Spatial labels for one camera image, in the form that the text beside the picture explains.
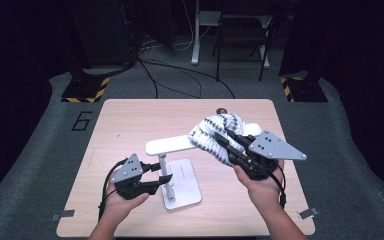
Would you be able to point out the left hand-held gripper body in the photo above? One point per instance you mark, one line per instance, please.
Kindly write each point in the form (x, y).
(128, 170)

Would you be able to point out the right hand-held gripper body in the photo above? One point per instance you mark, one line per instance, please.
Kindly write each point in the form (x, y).
(273, 146)

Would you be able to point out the white grey patterned cloth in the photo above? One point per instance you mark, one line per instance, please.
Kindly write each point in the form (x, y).
(210, 131)

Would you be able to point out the white desk lamp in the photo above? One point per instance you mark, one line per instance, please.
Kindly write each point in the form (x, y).
(176, 143)

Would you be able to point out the person's left hand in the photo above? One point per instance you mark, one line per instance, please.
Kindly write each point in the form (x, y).
(121, 208)

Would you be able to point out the person's right hand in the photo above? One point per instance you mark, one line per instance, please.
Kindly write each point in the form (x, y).
(263, 193)

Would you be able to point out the black yellow striped stand base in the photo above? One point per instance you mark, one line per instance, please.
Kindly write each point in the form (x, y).
(305, 90)
(83, 90)

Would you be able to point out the grey tape strip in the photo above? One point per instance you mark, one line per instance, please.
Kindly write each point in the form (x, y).
(308, 213)
(63, 214)

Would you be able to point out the black folding chair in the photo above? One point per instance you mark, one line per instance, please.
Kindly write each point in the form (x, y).
(243, 30)

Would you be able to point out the black equipment rack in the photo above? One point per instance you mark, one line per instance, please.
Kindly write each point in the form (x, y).
(103, 33)

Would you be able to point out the white table frame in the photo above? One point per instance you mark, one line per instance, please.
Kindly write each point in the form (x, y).
(196, 36)

